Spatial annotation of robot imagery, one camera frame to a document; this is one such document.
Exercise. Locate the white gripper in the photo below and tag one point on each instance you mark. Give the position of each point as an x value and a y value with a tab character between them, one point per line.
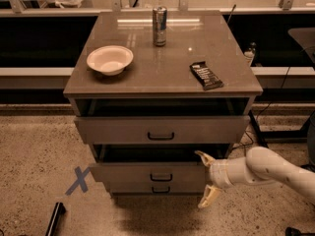
218	174

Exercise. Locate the grey drawer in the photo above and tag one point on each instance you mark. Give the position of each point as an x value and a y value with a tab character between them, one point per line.
157	190
161	130
158	165

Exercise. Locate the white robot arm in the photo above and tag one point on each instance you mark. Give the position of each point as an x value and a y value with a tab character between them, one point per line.
258	167

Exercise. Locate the grey bottom drawer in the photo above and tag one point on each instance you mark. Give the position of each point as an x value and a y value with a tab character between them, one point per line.
157	190

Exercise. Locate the grey drawer cabinet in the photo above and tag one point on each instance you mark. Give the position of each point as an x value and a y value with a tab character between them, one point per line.
158	82

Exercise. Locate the grey top drawer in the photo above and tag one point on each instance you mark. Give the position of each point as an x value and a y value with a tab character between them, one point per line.
161	130

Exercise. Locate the black stand leg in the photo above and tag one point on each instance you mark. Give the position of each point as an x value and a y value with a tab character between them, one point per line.
260	139

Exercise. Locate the black snack bar wrapper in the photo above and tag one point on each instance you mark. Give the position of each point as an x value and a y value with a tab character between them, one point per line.
205	76

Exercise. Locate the black object bottom right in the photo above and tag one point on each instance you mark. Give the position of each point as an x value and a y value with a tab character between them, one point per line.
295	232

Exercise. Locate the blue tape cross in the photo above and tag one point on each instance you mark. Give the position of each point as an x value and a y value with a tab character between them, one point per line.
79	182

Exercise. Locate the small bottle behind cabinet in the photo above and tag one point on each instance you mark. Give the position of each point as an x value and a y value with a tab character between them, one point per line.
250	53

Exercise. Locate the white bowl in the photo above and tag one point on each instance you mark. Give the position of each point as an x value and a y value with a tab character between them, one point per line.
110	60

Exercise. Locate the black tube lower left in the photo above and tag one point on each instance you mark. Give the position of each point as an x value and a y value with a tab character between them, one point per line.
58	212

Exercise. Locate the silver blue drink can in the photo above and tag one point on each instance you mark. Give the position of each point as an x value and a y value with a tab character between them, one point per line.
159	25

